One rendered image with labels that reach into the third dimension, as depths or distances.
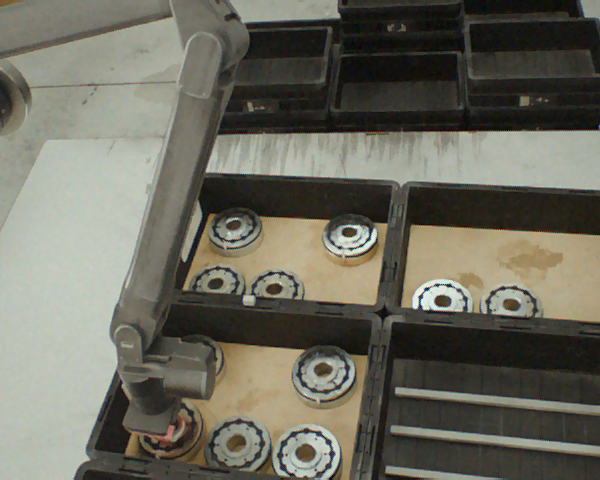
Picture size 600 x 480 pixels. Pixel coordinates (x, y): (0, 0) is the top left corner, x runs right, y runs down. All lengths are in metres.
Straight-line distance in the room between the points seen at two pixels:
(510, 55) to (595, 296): 1.25
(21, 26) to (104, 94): 2.54
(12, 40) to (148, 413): 0.53
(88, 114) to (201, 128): 2.51
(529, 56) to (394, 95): 0.43
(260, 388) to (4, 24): 0.68
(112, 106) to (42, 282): 1.75
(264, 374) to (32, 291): 0.64
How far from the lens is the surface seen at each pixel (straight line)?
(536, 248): 1.41
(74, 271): 1.69
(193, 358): 0.99
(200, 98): 0.85
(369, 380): 1.12
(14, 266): 1.77
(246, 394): 1.24
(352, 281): 1.35
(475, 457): 1.17
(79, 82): 3.58
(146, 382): 1.02
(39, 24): 0.91
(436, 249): 1.40
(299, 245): 1.42
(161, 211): 0.90
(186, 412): 1.21
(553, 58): 2.47
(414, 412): 1.20
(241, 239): 1.41
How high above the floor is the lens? 1.88
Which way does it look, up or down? 48 degrees down
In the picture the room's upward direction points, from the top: 10 degrees counter-clockwise
